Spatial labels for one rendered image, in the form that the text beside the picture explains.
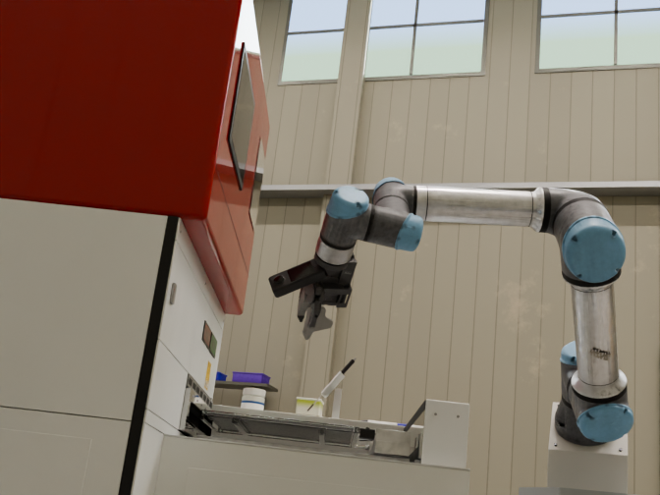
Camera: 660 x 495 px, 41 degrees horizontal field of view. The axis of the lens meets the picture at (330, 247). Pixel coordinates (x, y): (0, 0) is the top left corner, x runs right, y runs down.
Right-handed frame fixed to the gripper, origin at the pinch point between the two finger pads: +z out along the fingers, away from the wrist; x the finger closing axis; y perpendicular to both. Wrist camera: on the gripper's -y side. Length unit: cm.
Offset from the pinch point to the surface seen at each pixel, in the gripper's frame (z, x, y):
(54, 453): 7, -26, -51
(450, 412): 3.9, -22.5, 28.9
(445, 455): 9.1, -29.4, 26.9
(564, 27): 187, 673, 503
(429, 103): 295, 673, 375
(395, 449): 23.6, -15.9, 24.3
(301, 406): 61, 30, 21
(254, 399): 71, 42, 11
